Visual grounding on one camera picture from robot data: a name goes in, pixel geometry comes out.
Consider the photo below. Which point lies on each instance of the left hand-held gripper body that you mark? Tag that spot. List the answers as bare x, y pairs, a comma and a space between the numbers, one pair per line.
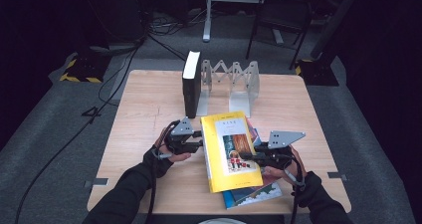
177, 141

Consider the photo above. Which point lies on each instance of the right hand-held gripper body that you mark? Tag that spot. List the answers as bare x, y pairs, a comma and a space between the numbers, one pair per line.
278, 157

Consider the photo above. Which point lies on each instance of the yellow book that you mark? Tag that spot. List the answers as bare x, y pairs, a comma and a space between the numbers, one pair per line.
219, 174

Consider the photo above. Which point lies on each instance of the blue book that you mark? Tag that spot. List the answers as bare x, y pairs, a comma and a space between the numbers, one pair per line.
258, 197

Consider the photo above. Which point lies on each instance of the black hardcover book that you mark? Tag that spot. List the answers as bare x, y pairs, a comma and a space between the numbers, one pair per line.
191, 91

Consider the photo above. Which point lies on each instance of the expandable metal book rack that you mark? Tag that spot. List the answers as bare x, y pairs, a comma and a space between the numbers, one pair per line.
240, 98

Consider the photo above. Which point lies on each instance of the person's left hand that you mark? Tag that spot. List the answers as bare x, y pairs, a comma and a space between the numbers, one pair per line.
175, 157

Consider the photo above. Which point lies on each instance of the person's right hand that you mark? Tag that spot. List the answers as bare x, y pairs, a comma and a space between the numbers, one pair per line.
297, 171

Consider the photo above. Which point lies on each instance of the grey tape mark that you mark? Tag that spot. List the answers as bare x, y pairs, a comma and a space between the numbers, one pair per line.
336, 176
98, 182

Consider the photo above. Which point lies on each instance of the white rounded object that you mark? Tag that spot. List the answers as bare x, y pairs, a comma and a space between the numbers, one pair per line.
219, 221

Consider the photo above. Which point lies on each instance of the black yellow striped base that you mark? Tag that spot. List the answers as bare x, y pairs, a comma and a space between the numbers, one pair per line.
318, 73
83, 71

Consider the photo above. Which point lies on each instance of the black chair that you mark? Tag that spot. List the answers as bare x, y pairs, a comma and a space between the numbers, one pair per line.
282, 15

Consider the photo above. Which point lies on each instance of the black cabinet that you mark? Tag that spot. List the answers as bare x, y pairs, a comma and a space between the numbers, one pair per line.
116, 11

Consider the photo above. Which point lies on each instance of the white desk frame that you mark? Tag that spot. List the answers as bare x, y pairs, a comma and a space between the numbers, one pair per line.
207, 18

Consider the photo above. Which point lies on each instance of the grey slanted post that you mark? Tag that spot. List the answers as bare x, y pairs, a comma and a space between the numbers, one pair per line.
335, 21

